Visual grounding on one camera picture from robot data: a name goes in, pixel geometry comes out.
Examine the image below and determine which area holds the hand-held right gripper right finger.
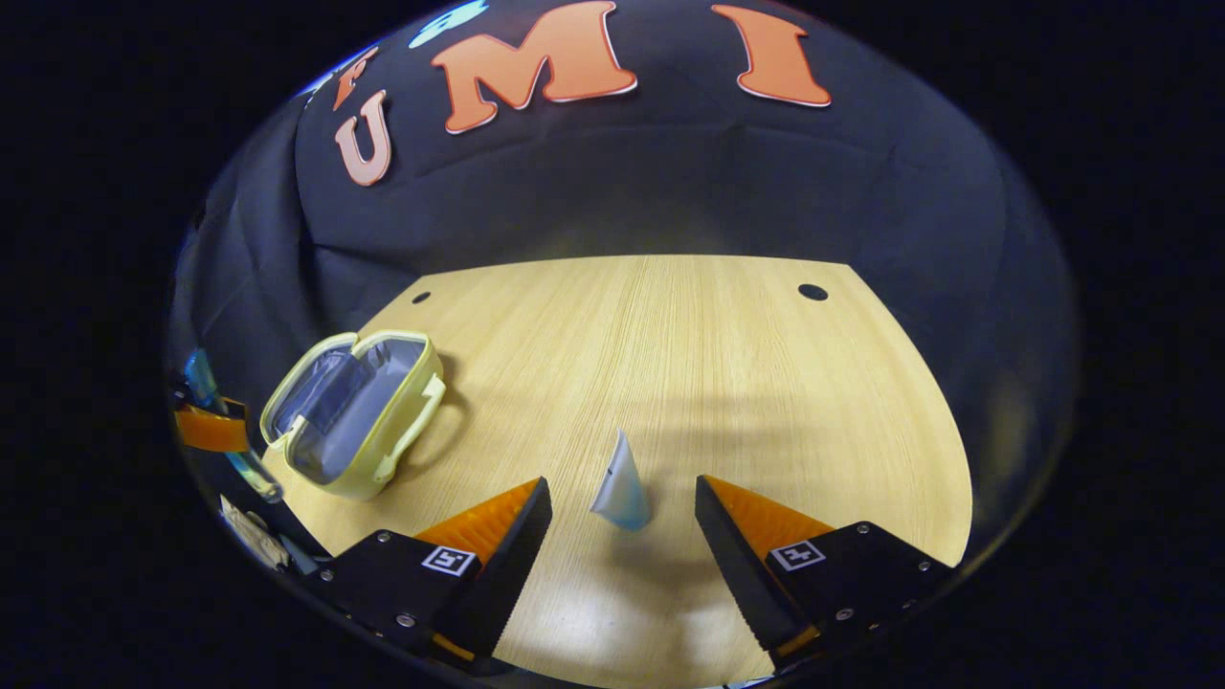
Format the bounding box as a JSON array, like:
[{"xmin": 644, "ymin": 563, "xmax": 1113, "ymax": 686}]
[{"xmin": 694, "ymin": 474, "xmax": 955, "ymax": 673}]

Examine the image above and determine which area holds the pale yellow suitcase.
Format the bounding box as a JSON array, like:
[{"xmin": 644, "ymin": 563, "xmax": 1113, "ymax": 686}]
[{"xmin": 259, "ymin": 329, "xmax": 449, "ymax": 501}]

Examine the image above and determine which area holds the white and blue tube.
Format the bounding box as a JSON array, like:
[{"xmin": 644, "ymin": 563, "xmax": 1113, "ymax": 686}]
[{"xmin": 590, "ymin": 429, "xmax": 653, "ymax": 533}]

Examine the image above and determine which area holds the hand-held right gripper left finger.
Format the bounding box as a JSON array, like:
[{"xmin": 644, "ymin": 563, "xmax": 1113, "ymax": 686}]
[{"xmin": 302, "ymin": 477, "xmax": 555, "ymax": 673}]

